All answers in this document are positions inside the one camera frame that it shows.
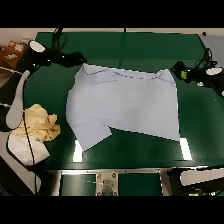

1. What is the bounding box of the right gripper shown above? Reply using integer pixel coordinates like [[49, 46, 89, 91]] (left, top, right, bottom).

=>
[[170, 60, 192, 83]]

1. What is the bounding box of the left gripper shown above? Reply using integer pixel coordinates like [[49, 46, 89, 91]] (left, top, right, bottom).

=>
[[61, 52, 88, 69]]

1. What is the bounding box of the pale lilac shirt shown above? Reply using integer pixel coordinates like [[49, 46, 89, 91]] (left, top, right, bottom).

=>
[[65, 62, 181, 152]]

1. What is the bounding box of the yellow garment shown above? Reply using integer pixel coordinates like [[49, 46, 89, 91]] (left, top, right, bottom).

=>
[[12, 103, 62, 143]]

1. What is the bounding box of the white garment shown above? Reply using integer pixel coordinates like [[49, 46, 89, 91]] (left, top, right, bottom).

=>
[[7, 130, 51, 167]]

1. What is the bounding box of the black cable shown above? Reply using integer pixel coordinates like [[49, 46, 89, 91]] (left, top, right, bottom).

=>
[[21, 109, 40, 197], [50, 28, 68, 51]]

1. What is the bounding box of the silver frame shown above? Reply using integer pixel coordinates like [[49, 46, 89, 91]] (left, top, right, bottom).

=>
[[49, 166, 224, 197]]

